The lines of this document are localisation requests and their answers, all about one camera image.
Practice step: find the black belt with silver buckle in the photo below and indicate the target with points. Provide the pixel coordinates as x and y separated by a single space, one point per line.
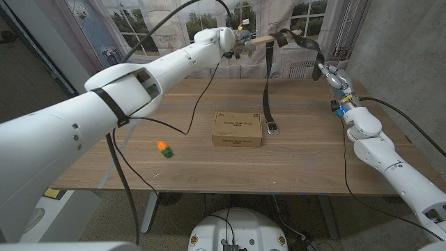
268 87

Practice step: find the printed window backdrop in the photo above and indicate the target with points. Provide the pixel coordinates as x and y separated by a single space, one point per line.
296 14

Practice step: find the wooden hanger with metal hook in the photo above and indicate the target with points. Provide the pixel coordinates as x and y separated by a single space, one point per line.
265 39

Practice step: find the orange and green toy carrot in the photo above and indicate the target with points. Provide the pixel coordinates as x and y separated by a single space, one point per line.
165 149

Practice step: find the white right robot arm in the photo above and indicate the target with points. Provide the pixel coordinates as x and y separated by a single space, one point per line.
393 167

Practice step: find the brown cardboard packing box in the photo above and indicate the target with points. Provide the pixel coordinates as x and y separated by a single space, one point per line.
237 129

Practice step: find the grey sneaker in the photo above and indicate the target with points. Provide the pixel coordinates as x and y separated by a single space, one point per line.
35 219

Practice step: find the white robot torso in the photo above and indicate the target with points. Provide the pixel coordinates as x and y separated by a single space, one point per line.
237 230

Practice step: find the black power adapter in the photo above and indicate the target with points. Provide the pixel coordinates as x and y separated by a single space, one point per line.
304 245

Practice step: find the yellow and black floor item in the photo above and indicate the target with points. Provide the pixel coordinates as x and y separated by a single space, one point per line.
52 193

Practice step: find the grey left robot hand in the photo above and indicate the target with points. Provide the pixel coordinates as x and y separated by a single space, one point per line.
245 43

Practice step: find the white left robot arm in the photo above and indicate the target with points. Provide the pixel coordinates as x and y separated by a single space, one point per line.
87 115

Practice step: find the grey table leg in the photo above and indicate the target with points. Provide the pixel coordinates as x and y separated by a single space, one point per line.
327 219

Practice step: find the white robot shoulder cover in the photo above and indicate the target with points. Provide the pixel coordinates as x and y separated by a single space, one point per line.
69 247

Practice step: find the white table leg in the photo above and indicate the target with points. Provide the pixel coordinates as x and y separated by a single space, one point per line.
149 212

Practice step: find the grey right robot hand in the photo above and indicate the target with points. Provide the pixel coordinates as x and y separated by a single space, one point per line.
339 82

